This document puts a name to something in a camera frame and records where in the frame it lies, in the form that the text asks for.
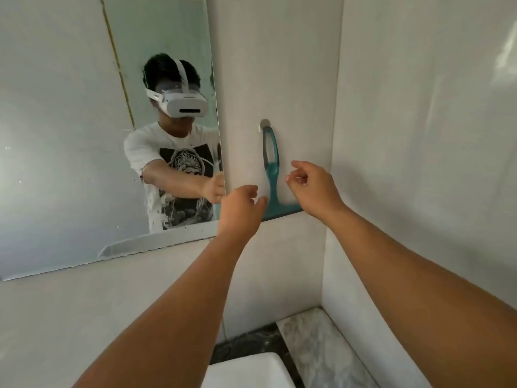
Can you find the person's right hand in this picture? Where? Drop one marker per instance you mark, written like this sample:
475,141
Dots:
317,191

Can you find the person's left hand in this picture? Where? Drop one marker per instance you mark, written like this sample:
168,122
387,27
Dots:
238,214

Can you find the teal window squeegee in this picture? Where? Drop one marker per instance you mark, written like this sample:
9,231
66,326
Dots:
272,177

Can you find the rectangular wall mirror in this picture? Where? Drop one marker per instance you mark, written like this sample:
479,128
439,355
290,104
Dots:
60,157

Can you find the person's left forearm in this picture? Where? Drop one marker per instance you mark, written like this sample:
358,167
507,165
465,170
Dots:
177,319

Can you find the person's right forearm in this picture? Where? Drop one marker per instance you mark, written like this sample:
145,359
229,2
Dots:
416,303

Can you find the white ceramic sink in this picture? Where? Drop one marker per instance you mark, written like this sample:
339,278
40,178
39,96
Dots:
246,373

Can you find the round silver wall hook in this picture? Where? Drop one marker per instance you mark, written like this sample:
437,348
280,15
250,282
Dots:
265,123

